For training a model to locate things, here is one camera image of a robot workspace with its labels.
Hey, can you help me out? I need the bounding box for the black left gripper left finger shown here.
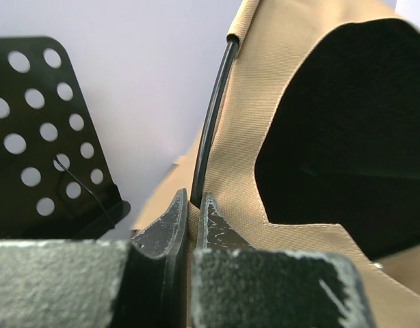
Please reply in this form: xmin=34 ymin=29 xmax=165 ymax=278
xmin=0 ymin=189 xmax=188 ymax=327

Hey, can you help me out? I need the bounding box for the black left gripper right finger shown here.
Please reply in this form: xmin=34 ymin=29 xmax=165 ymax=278
xmin=192 ymin=193 xmax=374 ymax=327

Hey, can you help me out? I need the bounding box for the tan black pet tent fabric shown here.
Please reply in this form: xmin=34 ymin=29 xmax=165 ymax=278
xmin=135 ymin=1 xmax=420 ymax=327

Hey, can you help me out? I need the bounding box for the black music stand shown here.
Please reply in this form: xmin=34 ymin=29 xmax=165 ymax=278
xmin=0 ymin=37 xmax=131 ymax=239

